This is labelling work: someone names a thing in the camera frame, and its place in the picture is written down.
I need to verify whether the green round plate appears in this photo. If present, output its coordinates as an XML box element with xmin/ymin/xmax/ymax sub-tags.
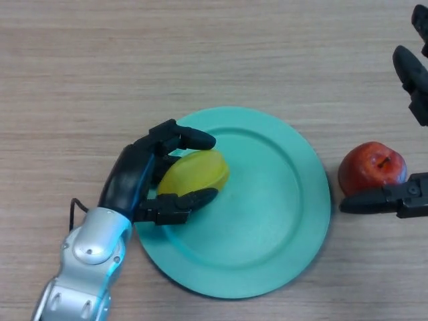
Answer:
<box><xmin>133</xmin><ymin>106</ymin><xmax>332</xmax><ymax>299</ymax></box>

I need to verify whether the yellow starfruit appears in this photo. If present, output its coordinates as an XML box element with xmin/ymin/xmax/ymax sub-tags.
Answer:
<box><xmin>156</xmin><ymin>149</ymin><xmax>231</xmax><ymax>198</ymax></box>

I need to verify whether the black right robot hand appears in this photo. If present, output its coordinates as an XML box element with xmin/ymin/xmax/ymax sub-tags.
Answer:
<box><xmin>339</xmin><ymin>3</ymin><xmax>428</xmax><ymax>219</ymax></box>

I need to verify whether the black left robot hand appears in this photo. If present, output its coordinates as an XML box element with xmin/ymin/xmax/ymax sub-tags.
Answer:
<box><xmin>97</xmin><ymin>118</ymin><xmax>219</xmax><ymax>225</ymax></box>

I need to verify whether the red apple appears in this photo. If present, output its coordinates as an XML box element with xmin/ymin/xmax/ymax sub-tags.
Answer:
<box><xmin>337</xmin><ymin>141</ymin><xmax>408</xmax><ymax>196</ymax></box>

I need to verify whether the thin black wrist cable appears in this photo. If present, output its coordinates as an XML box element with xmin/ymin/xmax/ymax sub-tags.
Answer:
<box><xmin>68</xmin><ymin>197</ymin><xmax>90</xmax><ymax>233</ymax></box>

